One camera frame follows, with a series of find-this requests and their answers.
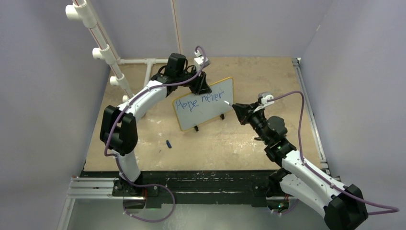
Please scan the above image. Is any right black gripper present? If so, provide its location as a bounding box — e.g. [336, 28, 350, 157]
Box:
[233, 101, 270, 145]

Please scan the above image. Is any white PVC pipe frame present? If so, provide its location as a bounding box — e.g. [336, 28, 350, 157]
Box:
[65, 0, 168, 103]

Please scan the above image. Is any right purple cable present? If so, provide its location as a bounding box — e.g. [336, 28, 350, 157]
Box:
[266, 91, 400, 217]

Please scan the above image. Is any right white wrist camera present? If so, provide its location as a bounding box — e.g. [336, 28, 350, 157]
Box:
[254, 92, 274, 112]

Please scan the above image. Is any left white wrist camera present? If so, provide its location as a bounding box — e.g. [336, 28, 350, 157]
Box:
[193, 50, 211, 71]

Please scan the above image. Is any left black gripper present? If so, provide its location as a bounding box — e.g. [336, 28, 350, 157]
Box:
[177, 67, 212, 96]

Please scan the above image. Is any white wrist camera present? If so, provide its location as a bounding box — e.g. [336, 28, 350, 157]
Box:
[254, 92, 274, 112]
[193, 50, 211, 71]

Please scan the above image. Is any yellow framed whiteboard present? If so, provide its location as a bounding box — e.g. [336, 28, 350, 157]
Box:
[172, 77, 234, 131]

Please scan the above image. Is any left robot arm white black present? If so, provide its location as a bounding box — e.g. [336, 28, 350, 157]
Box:
[100, 50, 212, 196]

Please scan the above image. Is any aluminium rail frame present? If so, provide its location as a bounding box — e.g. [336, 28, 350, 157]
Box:
[68, 57, 327, 211]

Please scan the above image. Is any blue marker cap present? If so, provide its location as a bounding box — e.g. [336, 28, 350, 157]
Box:
[166, 140, 172, 149]

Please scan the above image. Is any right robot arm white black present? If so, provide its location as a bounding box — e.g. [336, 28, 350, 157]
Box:
[232, 103, 369, 230]

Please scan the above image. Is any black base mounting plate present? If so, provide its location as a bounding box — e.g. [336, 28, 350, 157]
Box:
[80, 169, 289, 208]

